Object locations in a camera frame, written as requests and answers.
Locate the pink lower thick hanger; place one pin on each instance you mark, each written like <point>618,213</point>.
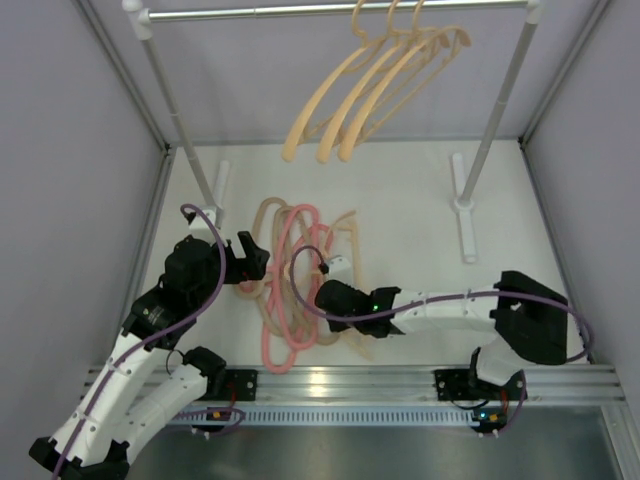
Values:
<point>275,354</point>

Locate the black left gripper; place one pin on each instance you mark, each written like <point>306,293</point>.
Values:
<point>251,267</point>

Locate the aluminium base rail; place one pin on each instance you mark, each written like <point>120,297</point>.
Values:
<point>572,385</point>

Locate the cream hanger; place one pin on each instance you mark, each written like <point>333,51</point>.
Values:
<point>347,226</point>
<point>392,69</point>
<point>411,60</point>
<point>301,130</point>

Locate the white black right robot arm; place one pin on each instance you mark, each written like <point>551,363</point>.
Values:
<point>529,320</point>

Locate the beige outer thick hanger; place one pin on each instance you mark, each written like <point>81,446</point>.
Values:
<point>282,254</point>

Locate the silver horizontal rack bar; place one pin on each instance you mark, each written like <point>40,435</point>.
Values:
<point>332,9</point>

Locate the white rack foot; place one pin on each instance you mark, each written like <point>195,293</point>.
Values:
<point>219,190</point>
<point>463,210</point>

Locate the white left rack foot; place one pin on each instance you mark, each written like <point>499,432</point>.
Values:
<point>219,190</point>

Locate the beige inner thick hanger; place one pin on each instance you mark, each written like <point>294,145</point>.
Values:
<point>282,314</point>

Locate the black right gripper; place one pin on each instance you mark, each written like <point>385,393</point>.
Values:
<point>338,325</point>

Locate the pink thick hanger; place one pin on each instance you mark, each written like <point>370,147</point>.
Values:
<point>294,227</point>
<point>275,354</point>

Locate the beige thick hanger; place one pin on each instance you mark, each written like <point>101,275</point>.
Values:
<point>282,314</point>
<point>282,254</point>

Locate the white right rack foot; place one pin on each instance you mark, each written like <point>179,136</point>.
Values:
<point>463,210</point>

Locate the pink upper thick hanger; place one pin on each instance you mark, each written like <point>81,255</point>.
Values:
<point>294,227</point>

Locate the aluminium right corner frame post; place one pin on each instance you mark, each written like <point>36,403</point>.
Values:
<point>576,48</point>

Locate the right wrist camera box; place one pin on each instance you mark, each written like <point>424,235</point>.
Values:
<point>335,266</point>

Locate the grey slotted cable duct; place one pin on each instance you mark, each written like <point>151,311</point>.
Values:
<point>332,416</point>

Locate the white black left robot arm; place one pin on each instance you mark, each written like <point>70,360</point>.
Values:
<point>111,425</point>

